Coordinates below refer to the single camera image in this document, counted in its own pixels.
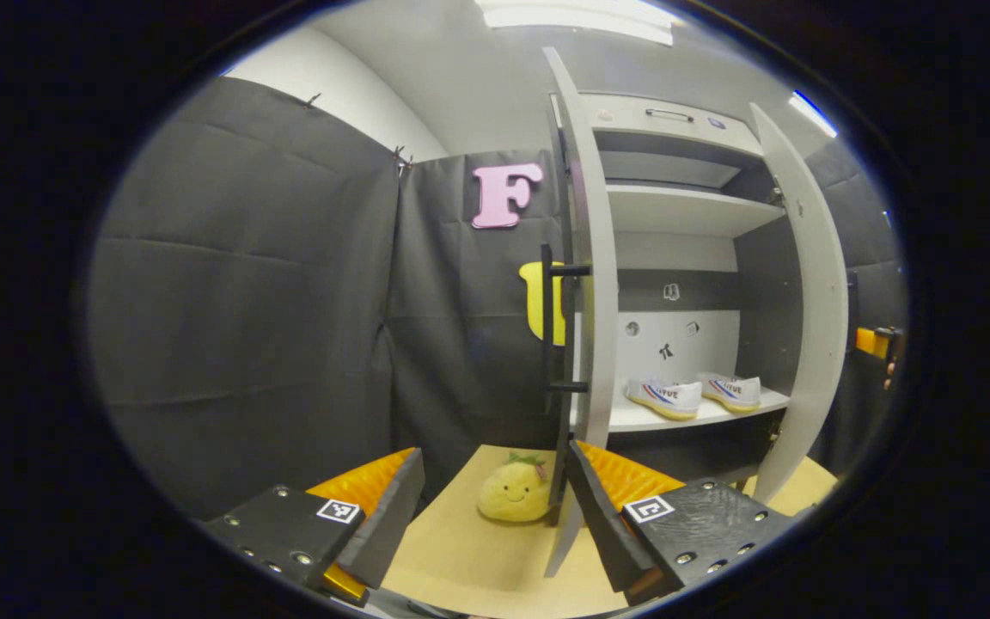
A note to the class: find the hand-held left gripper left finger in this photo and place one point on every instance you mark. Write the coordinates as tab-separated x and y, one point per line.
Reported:
392	520

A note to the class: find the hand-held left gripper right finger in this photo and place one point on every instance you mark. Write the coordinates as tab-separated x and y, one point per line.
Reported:
602	516

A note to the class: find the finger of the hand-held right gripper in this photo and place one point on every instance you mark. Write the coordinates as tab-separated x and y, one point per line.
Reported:
873	342

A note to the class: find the grey cabinet door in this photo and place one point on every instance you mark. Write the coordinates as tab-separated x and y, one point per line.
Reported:
602	258
817	301

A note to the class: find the white canvas shoe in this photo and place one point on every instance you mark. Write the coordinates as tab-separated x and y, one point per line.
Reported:
734	391
667	398

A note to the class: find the grey shoe cabinet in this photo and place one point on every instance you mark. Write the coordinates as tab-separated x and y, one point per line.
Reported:
675	211

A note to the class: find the yellow smiling plush toy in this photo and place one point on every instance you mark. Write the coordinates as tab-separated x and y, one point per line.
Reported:
512	494

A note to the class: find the ceiling light panel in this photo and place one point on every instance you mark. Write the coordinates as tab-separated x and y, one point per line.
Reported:
581	15
813	113

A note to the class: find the black backdrop cloth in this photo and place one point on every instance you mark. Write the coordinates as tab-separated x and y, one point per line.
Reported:
246	301

